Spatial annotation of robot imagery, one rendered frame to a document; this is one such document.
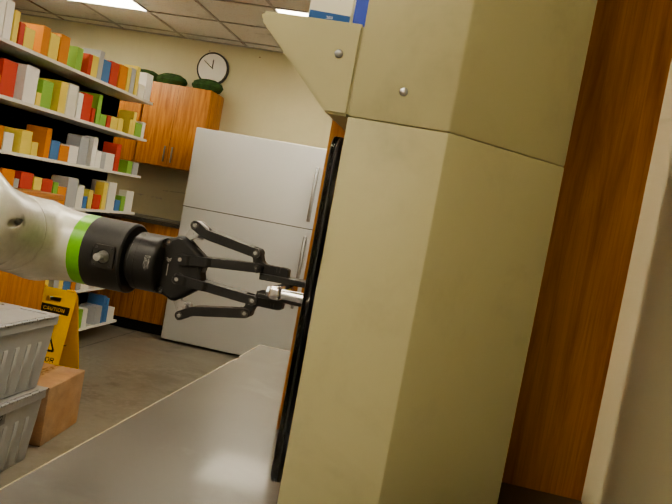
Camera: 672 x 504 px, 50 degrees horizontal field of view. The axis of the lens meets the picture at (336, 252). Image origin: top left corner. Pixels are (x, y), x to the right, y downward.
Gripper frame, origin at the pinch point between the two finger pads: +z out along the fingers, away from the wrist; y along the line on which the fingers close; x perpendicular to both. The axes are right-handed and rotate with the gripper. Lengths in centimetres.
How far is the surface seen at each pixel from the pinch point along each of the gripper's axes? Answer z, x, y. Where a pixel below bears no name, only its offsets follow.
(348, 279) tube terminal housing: 8.9, -10.9, 3.7
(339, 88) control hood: 4.1, -11.1, 23.8
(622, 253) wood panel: 44, 26, 13
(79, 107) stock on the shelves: -242, 357, 52
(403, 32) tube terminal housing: 9.9, -11.1, 30.7
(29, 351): -144, 184, -67
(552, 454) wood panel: 40, 26, -20
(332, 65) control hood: 2.9, -11.1, 26.1
